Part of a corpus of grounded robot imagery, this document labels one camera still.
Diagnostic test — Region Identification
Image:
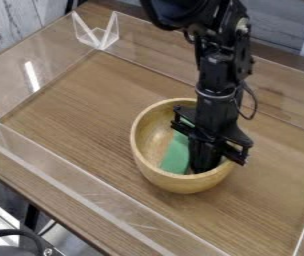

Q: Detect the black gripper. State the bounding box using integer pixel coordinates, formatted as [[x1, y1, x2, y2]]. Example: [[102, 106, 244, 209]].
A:
[[170, 105, 253, 174]]

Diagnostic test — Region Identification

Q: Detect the green rectangular block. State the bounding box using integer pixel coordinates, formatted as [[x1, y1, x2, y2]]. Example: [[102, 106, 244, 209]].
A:
[[159, 131, 189, 175]]

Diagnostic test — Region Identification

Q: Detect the brown wooden bowl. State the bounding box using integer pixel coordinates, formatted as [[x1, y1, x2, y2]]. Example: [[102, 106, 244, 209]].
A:
[[129, 98, 236, 194]]

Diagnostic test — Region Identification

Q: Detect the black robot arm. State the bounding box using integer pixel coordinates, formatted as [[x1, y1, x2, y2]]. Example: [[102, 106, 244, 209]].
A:
[[139, 0, 253, 174]]

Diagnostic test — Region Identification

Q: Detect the clear acrylic tray barrier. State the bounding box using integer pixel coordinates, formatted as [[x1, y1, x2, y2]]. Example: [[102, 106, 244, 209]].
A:
[[0, 7, 304, 256]]

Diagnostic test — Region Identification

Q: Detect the black table leg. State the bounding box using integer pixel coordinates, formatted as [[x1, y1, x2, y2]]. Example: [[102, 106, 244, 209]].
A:
[[23, 204, 39, 230]]

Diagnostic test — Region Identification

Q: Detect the black metal bracket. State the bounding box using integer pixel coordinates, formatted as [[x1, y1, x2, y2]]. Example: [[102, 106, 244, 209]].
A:
[[18, 225, 65, 256]]

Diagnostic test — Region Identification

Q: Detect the black cable loop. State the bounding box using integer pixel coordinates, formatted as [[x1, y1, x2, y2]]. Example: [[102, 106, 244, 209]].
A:
[[0, 228, 46, 256]]

